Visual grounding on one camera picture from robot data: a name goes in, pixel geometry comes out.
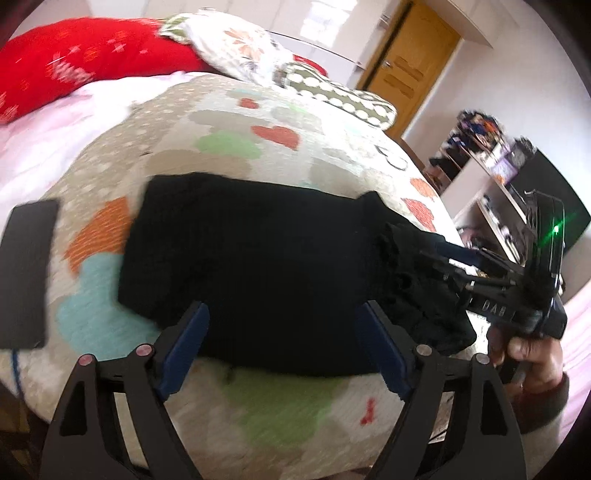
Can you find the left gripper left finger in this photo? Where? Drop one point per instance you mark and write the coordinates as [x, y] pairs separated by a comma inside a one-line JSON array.
[[84, 439]]

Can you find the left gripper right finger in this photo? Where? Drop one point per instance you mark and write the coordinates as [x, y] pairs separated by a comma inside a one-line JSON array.
[[456, 423]]

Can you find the black pants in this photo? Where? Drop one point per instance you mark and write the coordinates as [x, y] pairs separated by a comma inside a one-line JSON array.
[[282, 271]]

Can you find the dark sleeve right forearm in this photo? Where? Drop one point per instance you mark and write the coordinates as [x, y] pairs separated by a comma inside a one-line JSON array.
[[537, 409]]

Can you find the person's right hand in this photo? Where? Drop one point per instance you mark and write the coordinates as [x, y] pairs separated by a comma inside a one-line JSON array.
[[544, 357]]

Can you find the black television screen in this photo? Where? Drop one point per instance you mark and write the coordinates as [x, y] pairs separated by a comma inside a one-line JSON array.
[[538, 173]]

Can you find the white shelving unit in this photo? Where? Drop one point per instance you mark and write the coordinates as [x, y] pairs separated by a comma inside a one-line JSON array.
[[472, 170]]

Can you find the black smartphone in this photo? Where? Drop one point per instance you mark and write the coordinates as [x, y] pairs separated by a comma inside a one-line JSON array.
[[25, 256]]

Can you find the green white dotted pillow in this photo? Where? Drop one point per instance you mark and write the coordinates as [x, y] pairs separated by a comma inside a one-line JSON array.
[[364, 105]]

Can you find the wooden door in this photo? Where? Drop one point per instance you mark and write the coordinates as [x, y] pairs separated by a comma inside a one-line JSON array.
[[409, 59]]

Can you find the white bed sheet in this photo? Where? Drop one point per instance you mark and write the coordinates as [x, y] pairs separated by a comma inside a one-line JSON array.
[[38, 148]]

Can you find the glossy white wardrobe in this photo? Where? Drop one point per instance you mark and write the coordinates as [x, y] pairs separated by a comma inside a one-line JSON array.
[[338, 35]]

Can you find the heart patterned bed quilt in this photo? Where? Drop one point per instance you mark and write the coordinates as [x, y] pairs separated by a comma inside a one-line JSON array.
[[235, 424]]

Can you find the red long pillow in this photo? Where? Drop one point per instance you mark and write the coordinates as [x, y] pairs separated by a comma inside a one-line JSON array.
[[52, 61]]

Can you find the white floral pillow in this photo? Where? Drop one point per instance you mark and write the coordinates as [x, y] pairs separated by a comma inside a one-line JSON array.
[[229, 44]]

